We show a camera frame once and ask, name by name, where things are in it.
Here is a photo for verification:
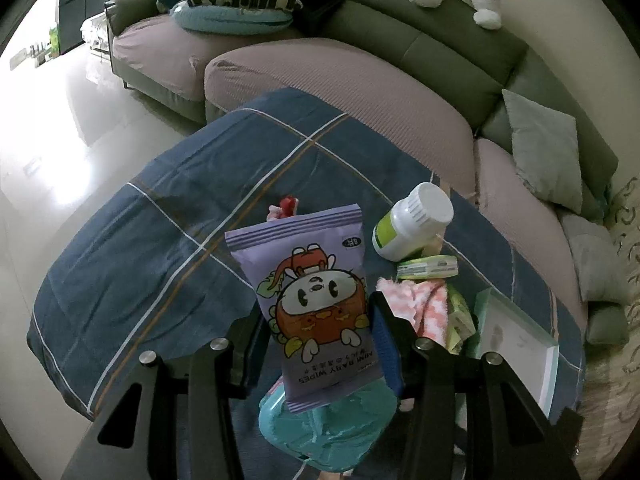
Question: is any white bottle with green label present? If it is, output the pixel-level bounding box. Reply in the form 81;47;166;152
371;182;454;262

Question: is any small red and white trinket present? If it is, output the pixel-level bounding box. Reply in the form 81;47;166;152
267;196;301;223

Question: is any round green and white tin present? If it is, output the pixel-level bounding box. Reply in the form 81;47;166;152
396;255;459;281

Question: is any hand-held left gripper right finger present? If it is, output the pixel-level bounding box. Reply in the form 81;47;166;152
367;290;583;480

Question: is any light green square cushion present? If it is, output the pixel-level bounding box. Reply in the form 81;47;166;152
501;89;593;215

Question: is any grey-green sofa with pink cover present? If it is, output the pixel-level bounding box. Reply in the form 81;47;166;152
104;0;631;346

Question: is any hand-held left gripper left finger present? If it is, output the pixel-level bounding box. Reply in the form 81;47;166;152
60;305;281;480

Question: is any teal round cushion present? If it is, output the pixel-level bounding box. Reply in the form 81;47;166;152
170;1;296;37

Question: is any green and yellow packet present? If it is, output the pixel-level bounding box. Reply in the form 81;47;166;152
442;285;476;356

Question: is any blue plaid blanket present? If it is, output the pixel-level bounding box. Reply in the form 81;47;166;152
27;87;586;480

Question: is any white box with teal edge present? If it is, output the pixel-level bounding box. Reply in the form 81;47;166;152
470;287;560;421

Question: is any beige patterned curtain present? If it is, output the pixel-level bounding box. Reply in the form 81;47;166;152
582;175;640;411

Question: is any grey square cushion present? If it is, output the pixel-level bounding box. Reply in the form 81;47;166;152
557;210;633;306

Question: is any grey-green cushion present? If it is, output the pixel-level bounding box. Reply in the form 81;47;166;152
585;300;631;346

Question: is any pink and white chequered towel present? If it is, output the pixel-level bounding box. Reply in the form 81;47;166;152
375;277;451;348

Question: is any purple cartoon wipes packet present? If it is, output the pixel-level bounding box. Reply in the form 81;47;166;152
224;203;386;416

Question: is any teal wipes pack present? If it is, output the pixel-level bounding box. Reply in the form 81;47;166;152
257;377;401;473

